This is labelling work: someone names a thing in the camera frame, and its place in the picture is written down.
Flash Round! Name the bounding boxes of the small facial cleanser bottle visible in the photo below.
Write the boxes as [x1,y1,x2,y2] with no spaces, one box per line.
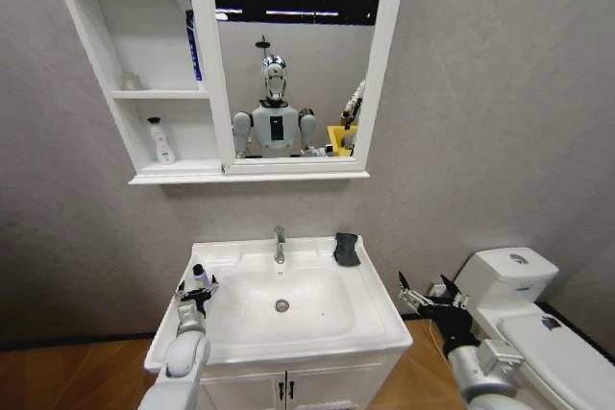
[191,263,216,290]

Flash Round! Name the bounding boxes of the wall mirror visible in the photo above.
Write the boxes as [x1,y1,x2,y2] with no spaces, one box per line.
[207,0,388,160]

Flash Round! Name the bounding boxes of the white toilet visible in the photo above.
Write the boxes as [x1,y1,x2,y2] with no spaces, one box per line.
[453,246,615,410]

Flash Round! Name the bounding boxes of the blue and white box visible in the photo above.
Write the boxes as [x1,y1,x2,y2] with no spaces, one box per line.
[184,9,207,89]

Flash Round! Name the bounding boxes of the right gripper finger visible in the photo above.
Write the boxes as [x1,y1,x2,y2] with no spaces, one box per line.
[439,274,471,311]
[397,271,434,310]

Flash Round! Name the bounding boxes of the white wall cabinet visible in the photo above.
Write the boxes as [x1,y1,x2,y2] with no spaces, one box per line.
[41,0,412,186]

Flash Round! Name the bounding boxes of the dark folded towel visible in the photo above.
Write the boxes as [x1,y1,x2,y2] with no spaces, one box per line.
[333,231,362,268]

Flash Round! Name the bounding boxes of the white vanity cabinet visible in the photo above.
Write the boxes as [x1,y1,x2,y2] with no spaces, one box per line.
[194,350,409,410]

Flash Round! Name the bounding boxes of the white bottle with black cap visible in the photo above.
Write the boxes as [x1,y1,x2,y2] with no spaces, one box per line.
[146,116,177,166]

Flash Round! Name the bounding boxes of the white ceramic washbasin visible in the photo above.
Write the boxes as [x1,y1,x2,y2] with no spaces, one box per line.
[143,234,414,374]

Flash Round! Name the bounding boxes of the chrome faucet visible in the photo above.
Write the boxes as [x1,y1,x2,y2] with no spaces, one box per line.
[272,225,287,266]

